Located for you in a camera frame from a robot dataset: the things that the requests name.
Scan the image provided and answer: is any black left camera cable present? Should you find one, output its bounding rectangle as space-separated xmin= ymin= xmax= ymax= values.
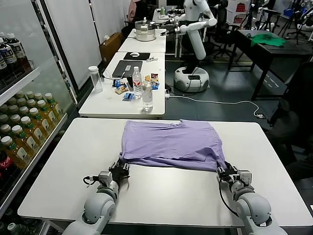
xmin=83 ymin=174 xmax=99 ymax=189

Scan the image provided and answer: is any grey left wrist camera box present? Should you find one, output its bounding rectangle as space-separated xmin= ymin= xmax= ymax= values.
xmin=97 ymin=171 xmax=112 ymax=184

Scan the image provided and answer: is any red label water bottle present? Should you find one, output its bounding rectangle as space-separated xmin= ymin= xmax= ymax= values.
xmin=132 ymin=66 xmax=143 ymax=99

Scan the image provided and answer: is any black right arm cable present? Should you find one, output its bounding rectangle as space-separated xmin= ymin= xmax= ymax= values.
xmin=218 ymin=179 xmax=239 ymax=218

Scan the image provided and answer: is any large white desk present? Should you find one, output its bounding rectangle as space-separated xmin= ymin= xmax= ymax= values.
xmin=78 ymin=52 xmax=166 ymax=117

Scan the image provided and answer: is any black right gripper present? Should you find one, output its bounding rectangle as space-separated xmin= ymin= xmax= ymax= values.
xmin=217 ymin=160 xmax=242 ymax=184

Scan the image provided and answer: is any person in pink top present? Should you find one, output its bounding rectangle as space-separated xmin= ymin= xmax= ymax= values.
xmin=129 ymin=0 xmax=139 ymax=23

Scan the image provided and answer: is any person in black clothes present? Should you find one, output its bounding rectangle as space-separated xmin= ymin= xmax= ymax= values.
xmin=265 ymin=61 xmax=313 ymax=183

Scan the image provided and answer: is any black mouse pad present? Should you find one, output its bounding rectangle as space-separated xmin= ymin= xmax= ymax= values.
xmin=123 ymin=51 xmax=151 ymax=61

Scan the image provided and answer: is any white humanoid robot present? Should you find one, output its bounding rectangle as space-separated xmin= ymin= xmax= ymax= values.
xmin=160 ymin=0 xmax=218 ymax=93

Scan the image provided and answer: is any purple t-shirt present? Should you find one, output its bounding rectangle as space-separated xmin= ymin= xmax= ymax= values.
xmin=119 ymin=119 xmax=227 ymax=172

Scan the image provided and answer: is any dark tea bottle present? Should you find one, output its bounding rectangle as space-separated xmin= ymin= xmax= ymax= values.
xmin=6 ymin=33 xmax=32 ymax=73
xmin=0 ymin=36 xmax=17 ymax=80

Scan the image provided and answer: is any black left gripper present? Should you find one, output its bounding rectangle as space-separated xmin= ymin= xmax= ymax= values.
xmin=108 ymin=157 xmax=131 ymax=182

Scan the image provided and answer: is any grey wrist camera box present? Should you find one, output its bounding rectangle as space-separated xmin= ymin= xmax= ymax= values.
xmin=238 ymin=171 xmax=253 ymax=187
xmin=97 ymin=171 xmax=112 ymax=184

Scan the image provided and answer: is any cardboard box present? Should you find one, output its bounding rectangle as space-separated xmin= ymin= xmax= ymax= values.
xmin=99 ymin=32 xmax=124 ymax=64

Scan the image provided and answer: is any black laptop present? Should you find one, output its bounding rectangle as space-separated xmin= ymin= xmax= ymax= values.
xmin=112 ymin=60 xmax=144 ymax=79

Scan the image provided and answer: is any small white desk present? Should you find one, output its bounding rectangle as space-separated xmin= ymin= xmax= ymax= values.
xmin=118 ymin=28 xmax=167 ymax=53

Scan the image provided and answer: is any black table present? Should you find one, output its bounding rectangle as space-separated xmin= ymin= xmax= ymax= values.
xmin=228 ymin=29 xmax=313 ymax=101

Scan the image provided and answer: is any green cloth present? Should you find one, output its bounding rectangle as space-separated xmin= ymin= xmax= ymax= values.
xmin=251 ymin=33 xmax=289 ymax=47

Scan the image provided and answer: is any white shelf rack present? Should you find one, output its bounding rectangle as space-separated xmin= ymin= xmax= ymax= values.
xmin=226 ymin=0 xmax=248 ymax=25

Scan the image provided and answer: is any white floor cable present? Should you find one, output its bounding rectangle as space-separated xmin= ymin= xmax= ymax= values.
xmin=168 ymin=94 xmax=260 ymax=116

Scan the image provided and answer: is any clear bottle white flip lid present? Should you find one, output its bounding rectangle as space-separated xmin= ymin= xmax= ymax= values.
xmin=141 ymin=81 xmax=154 ymax=113

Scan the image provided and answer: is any red cola bottle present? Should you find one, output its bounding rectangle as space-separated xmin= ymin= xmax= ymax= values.
xmin=0 ymin=150 xmax=19 ymax=177

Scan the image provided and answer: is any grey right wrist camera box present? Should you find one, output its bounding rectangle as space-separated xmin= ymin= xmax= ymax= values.
xmin=238 ymin=171 xmax=253 ymax=187

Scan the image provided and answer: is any black office chair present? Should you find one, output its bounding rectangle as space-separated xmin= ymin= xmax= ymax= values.
xmin=206 ymin=0 xmax=242 ymax=60

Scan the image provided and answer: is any clear tumbler white lid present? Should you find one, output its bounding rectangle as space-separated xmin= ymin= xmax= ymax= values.
xmin=88 ymin=66 xmax=104 ymax=94

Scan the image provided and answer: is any black charger cable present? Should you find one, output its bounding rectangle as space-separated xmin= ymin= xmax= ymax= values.
xmin=100 ymin=70 xmax=123 ymax=82

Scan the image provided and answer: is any green cap bottle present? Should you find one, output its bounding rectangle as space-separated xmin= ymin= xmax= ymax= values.
xmin=7 ymin=222 xmax=30 ymax=235

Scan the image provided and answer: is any glass door drinks cooler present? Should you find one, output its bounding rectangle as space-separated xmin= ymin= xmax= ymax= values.
xmin=0 ymin=0 xmax=82 ymax=221

